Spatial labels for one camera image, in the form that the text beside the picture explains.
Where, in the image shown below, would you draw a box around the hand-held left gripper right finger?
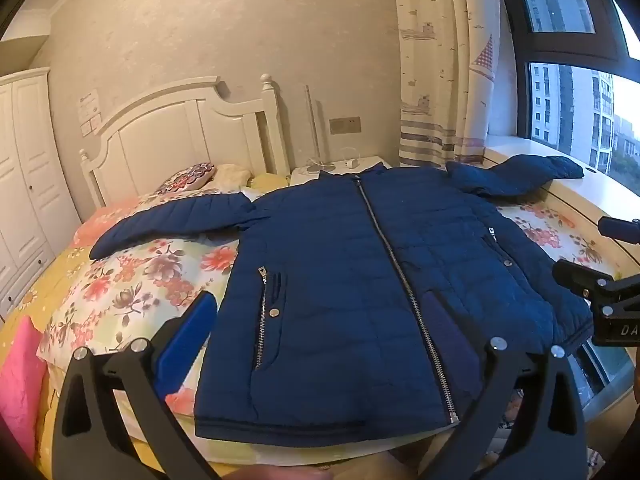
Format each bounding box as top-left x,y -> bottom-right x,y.
422,291 -> 589,480

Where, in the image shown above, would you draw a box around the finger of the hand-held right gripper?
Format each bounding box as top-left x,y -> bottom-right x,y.
552,258 -> 617,307
598,216 -> 640,242

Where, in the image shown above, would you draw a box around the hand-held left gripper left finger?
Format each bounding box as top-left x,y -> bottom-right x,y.
52,290 -> 221,480

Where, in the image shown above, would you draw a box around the blue puffer jacket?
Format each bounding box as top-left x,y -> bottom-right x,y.
90,154 -> 596,443

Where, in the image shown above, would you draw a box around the beige window sill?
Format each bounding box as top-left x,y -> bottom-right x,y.
484,134 -> 640,281

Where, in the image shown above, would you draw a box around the bed with floral sheet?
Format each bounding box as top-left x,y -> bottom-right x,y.
0,187 -> 626,480

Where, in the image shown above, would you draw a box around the patterned purple cushion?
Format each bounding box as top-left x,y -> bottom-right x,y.
157,162 -> 217,195

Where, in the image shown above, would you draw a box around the cream pillow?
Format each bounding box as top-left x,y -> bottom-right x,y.
212,164 -> 252,192

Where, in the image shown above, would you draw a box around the pink cloth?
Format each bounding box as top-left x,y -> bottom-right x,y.
0,317 -> 49,461

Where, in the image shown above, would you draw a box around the dark framed window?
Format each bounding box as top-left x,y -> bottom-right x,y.
492,0 -> 640,177

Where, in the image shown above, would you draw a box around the yellow pillow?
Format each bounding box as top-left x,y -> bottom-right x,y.
248,172 -> 292,192

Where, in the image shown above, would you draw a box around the white nightstand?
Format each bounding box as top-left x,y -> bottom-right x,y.
290,158 -> 393,190

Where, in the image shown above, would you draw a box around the white wooden headboard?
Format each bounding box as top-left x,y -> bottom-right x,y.
79,73 -> 291,208

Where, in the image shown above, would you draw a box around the white wardrobe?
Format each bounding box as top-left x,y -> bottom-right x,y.
0,67 -> 84,322

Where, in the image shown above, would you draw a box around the printed curtain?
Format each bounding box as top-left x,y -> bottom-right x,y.
391,0 -> 501,169

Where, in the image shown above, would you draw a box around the white lamp with thin pole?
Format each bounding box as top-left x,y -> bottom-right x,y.
304,84 -> 337,172

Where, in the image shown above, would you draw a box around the wall switch panels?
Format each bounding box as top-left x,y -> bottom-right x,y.
77,88 -> 104,137

